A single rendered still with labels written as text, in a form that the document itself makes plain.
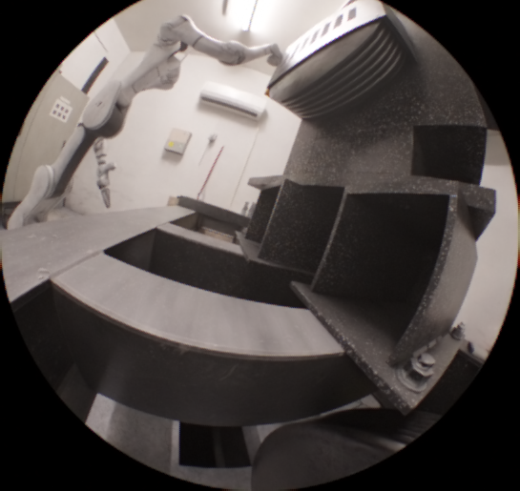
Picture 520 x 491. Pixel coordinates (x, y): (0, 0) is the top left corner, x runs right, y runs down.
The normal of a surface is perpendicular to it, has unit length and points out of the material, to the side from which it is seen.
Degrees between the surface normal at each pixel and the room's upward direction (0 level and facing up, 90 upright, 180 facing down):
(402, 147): 90
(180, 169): 90
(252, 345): 0
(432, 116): 90
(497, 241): 90
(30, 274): 0
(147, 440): 0
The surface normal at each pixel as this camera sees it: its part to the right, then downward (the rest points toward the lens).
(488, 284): -0.92, -0.30
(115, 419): 0.33, -0.94
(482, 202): -0.84, -0.25
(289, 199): 0.22, 0.16
